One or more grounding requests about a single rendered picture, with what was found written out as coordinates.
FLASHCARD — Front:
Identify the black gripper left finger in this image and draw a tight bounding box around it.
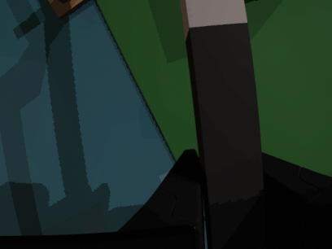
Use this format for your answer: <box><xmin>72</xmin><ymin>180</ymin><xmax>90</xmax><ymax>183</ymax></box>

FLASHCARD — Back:
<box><xmin>0</xmin><ymin>148</ymin><xmax>205</xmax><ymax>249</ymax></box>

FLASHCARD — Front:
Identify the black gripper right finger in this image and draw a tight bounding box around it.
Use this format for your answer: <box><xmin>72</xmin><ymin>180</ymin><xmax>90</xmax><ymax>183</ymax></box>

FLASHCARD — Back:
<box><xmin>261</xmin><ymin>153</ymin><xmax>332</xmax><ymax>249</ymax></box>

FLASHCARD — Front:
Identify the green flat mat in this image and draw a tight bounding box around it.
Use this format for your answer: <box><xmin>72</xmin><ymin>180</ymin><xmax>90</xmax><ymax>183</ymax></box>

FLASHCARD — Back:
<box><xmin>95</xmin><ymin>0</ymin><xmax>332</xmax><ymax>177</ymax></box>

